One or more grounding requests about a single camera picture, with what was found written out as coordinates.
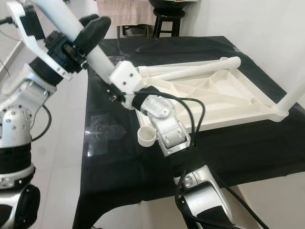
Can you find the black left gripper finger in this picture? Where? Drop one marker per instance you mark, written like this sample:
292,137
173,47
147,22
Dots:
95,36
88,18

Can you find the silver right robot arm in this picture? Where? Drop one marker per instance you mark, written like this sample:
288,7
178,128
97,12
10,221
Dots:
164,129

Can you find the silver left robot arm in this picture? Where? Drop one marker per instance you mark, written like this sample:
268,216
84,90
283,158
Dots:
24,119

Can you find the white plastic children table top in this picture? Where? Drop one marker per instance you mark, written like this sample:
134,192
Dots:
228,95

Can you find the beige patterned tablecloth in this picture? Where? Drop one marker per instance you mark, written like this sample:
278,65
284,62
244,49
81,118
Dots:
124,8

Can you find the clear tape patch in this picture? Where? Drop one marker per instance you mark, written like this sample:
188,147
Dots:
238,50
100,133

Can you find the black stool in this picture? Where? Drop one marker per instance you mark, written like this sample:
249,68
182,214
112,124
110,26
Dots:
169,16

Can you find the black tablecloth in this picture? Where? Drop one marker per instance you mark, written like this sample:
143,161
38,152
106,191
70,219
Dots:
124,191

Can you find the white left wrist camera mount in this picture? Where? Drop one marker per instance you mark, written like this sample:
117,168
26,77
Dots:
43,57

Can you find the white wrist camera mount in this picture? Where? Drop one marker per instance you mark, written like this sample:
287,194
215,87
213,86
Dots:
126,74
43,57

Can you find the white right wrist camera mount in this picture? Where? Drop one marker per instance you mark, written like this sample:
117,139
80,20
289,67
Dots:
126,74

